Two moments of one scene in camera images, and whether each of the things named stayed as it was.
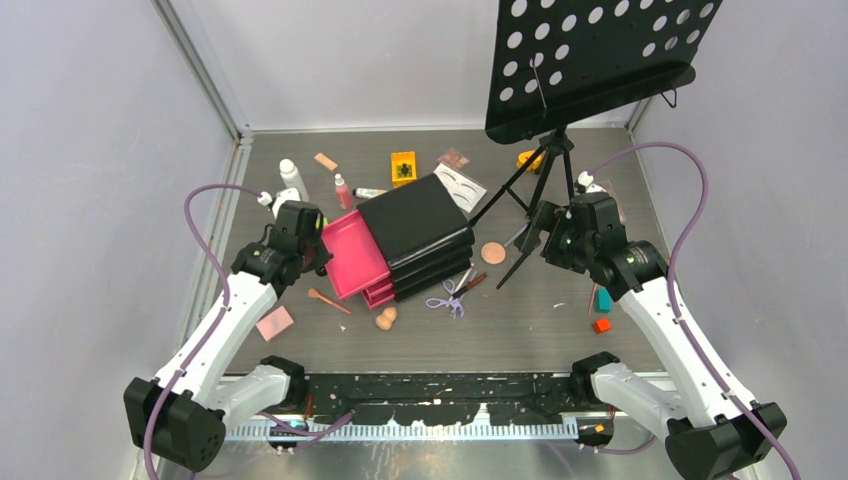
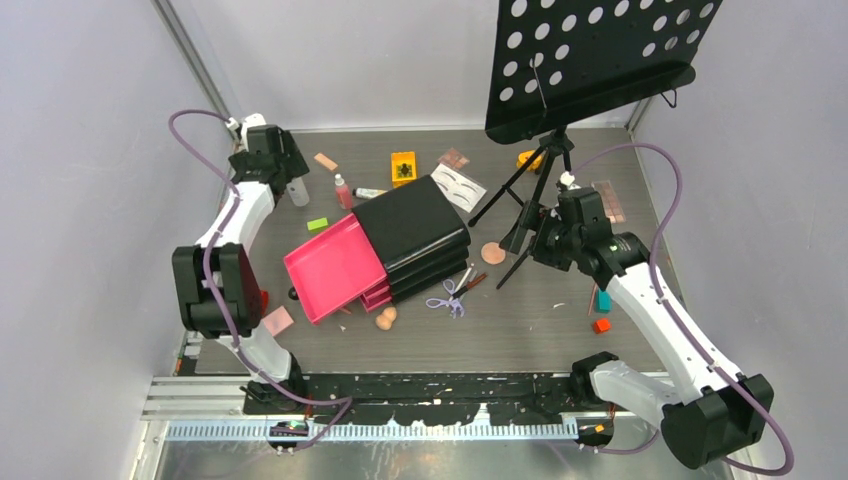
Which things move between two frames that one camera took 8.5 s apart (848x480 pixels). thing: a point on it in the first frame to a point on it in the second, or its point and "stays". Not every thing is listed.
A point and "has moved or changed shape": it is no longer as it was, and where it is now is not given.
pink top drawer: (357, 260) has moved or changed shape
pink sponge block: (275, 324) stays
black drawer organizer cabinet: (426, 236) stays
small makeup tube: (366, 193) stays
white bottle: (292, 178) stays
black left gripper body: (315, 253) to (293, 165)
